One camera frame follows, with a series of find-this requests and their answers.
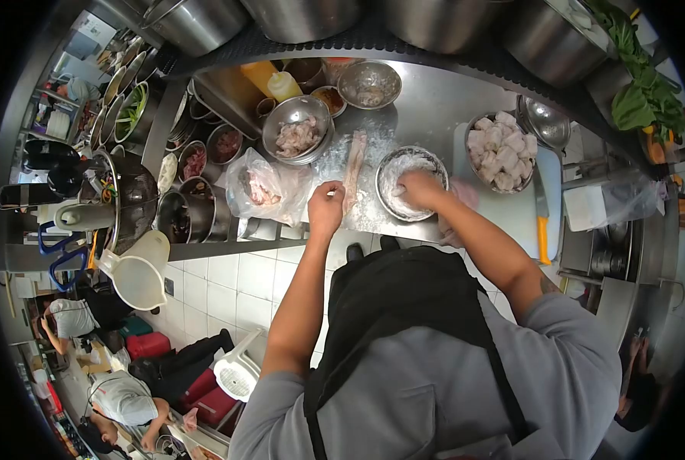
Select clear bag with white box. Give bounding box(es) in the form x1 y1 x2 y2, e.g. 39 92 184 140
561 174 666 233

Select row of steel ingredient containers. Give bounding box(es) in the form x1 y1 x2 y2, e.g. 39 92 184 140
156 92 245 245

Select row of steel lids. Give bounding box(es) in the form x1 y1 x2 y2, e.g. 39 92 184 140
88 36 160 151

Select person's body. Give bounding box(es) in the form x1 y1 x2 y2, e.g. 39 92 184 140
229 246 623 460

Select person's left fingers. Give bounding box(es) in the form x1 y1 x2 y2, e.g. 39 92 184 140
315 181 347 201

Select green leafy vegetables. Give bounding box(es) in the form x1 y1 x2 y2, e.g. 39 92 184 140
583 0 685 146

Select stack of steel bowls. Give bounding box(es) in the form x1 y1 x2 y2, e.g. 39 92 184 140
515 94 572 151

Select red plastic crate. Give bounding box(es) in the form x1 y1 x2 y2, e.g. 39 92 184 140
124 331 172 361
177 368 241 427

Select person's right fingers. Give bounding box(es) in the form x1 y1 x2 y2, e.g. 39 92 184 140
397 171 429 200

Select steel bowl of white cubes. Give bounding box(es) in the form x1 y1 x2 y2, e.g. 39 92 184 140
464 111 539 195

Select clear plastic bag with meat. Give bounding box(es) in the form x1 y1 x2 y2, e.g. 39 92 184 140
225 147 315 227

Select long raw meat strip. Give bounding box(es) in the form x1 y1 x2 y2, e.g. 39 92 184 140
342 130 368 217

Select steel bowl of raw meat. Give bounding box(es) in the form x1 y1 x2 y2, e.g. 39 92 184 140
261 95 336 167

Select blue handled tool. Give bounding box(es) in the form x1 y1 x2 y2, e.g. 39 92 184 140
37 221 90 293

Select white plastic jug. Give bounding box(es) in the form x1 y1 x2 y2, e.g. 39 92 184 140
94 229 172 312

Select person's left hand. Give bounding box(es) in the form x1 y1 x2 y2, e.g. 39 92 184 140
307 181 347 239

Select small bowl of brown sauce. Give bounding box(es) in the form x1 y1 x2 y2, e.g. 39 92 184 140
310 85 348 119

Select yellow squeeze bottle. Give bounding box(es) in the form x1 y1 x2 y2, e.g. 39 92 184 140
267 71 304 104

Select knife with orange handle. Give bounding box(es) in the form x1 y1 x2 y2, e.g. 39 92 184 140
532 166 552 266

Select steel bowl with scraps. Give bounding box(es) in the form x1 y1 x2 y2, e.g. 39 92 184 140
337 60 403 110

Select steel bowl of flour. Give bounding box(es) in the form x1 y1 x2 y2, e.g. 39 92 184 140
375 145 450 223

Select white cutting board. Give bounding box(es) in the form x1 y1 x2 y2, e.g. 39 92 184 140
452 122 563 263

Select person's right hand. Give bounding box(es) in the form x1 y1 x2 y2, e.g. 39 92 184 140
397 170 453 215

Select orange squeeze bottle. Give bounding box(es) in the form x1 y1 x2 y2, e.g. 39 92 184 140
239 60 279 99

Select shelf with large steel pots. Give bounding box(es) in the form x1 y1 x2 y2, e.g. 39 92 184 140
86 0 674 173

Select white plastic stool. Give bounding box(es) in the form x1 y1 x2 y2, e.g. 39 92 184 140
212 327 269 404

